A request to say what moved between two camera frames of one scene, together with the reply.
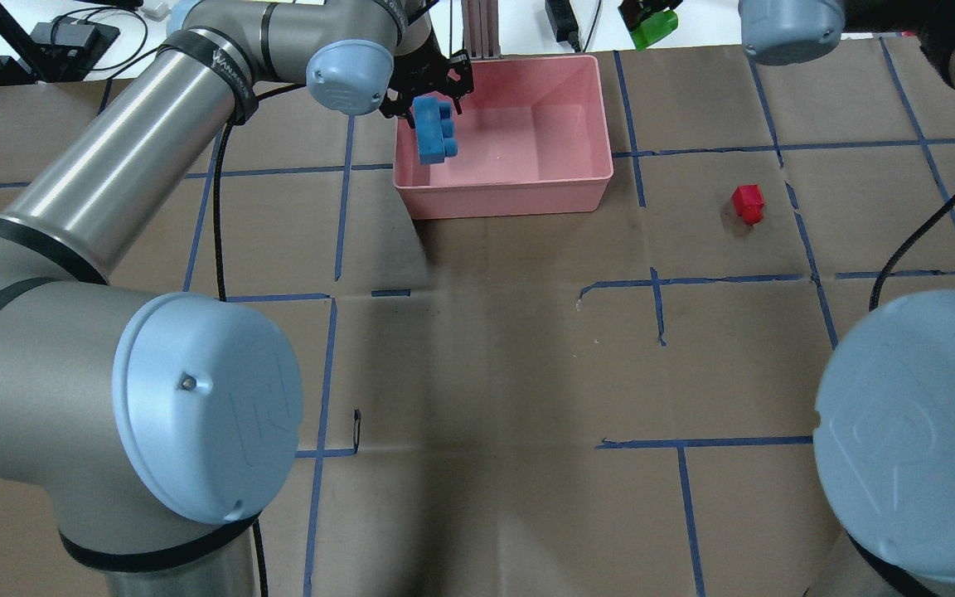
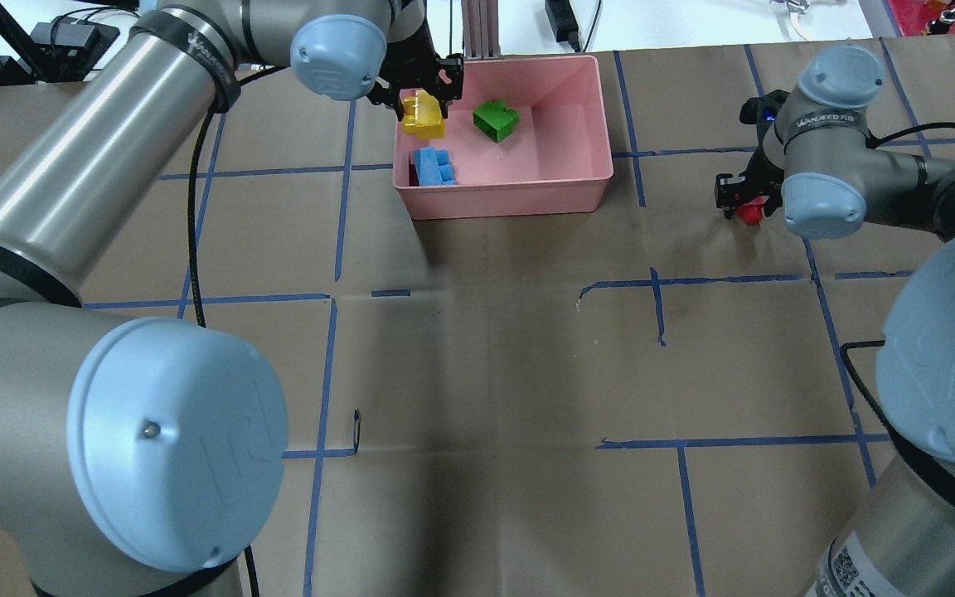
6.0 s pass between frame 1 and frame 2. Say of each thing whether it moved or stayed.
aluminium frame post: stayed
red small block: stayed
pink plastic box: stayed
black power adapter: stayed
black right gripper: moved
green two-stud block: moved
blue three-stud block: moved
